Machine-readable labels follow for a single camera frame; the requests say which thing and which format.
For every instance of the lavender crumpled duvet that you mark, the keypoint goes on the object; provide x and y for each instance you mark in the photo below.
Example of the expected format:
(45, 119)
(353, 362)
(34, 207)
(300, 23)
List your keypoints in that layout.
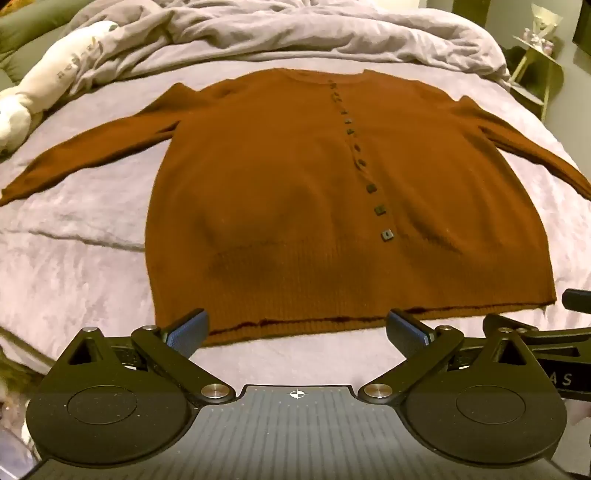
(258, 32)

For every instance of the cream plush pillow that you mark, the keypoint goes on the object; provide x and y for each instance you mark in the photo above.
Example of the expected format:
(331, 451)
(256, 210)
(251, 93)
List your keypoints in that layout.
(51, 74)

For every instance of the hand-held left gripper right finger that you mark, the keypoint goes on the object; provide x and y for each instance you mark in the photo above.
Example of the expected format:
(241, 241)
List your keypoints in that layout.
(407, 333)

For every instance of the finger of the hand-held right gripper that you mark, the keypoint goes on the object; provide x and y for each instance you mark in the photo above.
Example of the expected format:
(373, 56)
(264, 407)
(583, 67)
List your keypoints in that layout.
(505, 322)
(577, 301)

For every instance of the green pillow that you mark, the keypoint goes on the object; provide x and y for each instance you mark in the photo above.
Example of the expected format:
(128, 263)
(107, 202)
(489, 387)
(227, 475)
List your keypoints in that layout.
(27, 27)

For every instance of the yellow-green side table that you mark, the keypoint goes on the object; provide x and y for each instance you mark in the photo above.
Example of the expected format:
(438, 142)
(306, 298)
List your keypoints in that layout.
(538, 64)

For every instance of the dark door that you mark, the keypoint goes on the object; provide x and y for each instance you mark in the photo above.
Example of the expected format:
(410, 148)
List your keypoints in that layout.
(471, 5)

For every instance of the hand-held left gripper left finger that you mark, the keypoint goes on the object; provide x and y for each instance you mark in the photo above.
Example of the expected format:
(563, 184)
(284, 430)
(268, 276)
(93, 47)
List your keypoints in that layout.
(187, 333)

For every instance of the white table ornament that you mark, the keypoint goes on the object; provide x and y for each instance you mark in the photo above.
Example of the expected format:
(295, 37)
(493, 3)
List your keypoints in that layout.
(544, 23)

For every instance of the brown button cardigan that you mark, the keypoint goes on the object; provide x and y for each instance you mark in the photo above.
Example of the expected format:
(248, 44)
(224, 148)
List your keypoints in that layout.
(295, 184)

